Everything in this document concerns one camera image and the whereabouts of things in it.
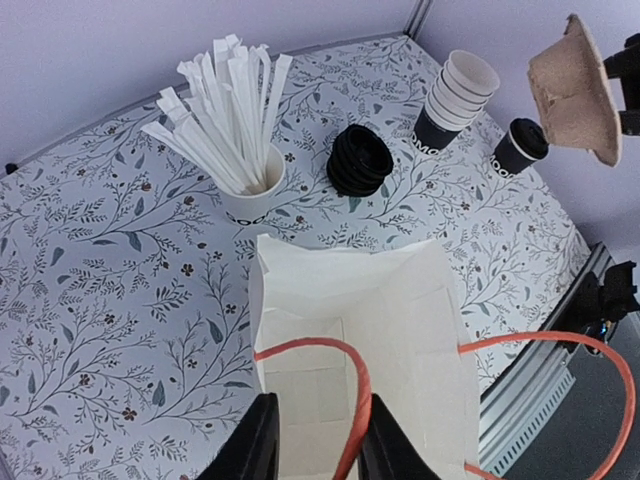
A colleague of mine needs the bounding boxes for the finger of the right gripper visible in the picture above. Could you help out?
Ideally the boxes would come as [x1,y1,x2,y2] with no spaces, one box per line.
[603,33,640,79]
[618,109,640,136]

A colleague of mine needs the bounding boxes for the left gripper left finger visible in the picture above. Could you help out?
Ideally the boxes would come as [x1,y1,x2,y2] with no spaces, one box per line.
[196,393,280,480]

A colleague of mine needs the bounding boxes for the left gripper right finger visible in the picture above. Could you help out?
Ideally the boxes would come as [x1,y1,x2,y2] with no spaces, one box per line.
[360,394,440,480]

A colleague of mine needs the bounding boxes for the brown cardboard cup carrier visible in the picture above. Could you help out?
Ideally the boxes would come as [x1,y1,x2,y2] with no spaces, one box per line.
[527,14,622,167]

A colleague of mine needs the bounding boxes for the black plastic cup lid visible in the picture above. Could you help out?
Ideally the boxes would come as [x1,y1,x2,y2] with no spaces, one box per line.
[509,118,549,161]

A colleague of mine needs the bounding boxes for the white paper bag orange handles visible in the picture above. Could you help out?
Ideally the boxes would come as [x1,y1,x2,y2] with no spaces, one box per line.
[247,233,636,480]

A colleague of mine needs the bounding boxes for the stack of paper cups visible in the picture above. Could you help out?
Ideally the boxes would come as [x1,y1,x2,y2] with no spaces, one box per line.
[411,50,500,156]

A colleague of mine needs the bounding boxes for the black paper coffee cup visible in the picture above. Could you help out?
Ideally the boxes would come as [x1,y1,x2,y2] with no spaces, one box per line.
[489,135,536,179]

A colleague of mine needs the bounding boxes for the floral table mat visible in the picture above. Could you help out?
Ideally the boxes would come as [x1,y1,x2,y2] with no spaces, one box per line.
[1,36,590,479]

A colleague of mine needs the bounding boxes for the white cup holding straws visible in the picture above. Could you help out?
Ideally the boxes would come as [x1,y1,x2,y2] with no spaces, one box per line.
[219,144,286,227]

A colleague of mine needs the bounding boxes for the stack of black cup lids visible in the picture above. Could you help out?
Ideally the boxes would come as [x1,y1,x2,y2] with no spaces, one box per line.
[326,124,393,198]

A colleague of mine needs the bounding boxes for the bundle of white wrapped straws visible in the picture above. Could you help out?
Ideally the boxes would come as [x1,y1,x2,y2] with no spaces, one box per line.
[141,34,293,195]

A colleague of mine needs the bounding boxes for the aluminium front rail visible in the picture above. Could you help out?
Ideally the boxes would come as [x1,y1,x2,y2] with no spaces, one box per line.
[479,242,639,478]

